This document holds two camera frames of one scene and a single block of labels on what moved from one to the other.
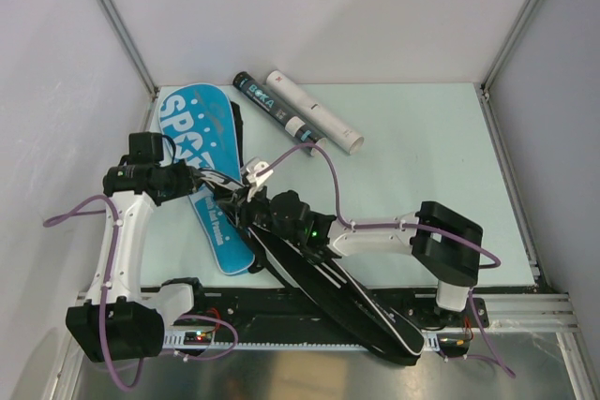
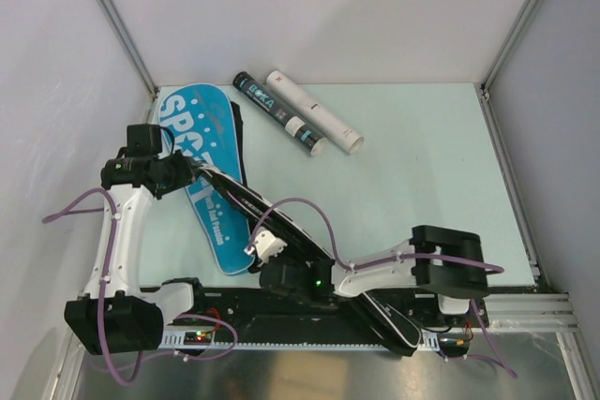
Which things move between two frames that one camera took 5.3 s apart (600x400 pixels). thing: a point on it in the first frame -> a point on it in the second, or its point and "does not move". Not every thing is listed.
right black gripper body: x=257 y=210 -> x=292 y=257
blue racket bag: x=202 y=127 does not move
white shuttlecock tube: x=319 y=120 does not move
